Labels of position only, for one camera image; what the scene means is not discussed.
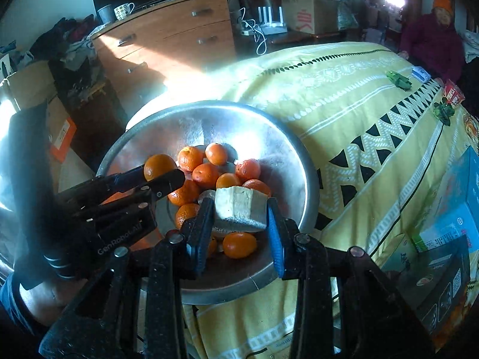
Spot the round orange fruit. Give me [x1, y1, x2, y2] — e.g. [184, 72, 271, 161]
[144, 153, 177, 181]

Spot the heap of small oranges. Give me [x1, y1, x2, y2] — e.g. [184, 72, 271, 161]
[168, 143, 272, 259]

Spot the white router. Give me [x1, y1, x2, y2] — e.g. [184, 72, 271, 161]
[258, 5, 288, 35]

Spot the metal bowl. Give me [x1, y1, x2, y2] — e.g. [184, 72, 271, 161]
[96, 100, 319, 305]

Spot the white cable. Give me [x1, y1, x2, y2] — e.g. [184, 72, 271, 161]
[239, 7, 268, 57]

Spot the small red box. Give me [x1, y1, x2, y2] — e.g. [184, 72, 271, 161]
[443, 80, 465, 106]

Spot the grey mug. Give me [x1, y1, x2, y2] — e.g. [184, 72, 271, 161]
[97, 4, 115, 25]

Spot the green toy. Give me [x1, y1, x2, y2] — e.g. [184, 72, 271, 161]
[433, 99, 456, 126]
[387, 70, 412, 90]

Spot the dark wooden stool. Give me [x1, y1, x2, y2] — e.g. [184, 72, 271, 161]
[48, 56, 130, 169]

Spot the cardboard box with orange label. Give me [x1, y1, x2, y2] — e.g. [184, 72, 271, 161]
[0, 62, 77, 163]

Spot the heap of dark clothes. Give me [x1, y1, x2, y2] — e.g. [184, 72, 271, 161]
[30, 15, 105, 72]

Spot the black box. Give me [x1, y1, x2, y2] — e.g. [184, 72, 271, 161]
[382, 234, 472, 339]

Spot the cardboard box with red print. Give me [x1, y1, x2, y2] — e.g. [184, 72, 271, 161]
[281, 0, 339, 35]

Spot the person's left forearm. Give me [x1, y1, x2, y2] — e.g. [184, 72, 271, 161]
[0, 269, 79, 337]

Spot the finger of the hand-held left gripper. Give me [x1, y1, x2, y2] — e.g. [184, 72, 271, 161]
[73, 169, 186, 214]
[56, 165, 146, 204]

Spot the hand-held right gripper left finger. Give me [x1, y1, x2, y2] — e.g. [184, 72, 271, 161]
[39, 195, 216, 359]

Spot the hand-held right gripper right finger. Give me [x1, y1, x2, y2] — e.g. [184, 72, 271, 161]
[266, 197, 436, 359]

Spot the blue box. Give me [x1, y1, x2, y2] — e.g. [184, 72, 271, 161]
[412, 146, 479, 253]

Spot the white foam block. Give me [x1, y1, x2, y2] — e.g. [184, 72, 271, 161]
[213, 186, 271, 232]

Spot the dark wooden side table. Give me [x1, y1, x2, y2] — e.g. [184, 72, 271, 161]
[234, 30, 347, 58]

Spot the white dotted mug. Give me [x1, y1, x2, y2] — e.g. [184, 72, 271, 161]
[113, 2, 135, 21]

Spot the yellow printed blanket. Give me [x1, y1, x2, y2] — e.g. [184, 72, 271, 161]
[183, 41, 479, 359]

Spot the wooden dresser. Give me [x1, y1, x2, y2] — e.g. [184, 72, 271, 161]
[92, 0, 236, 116]

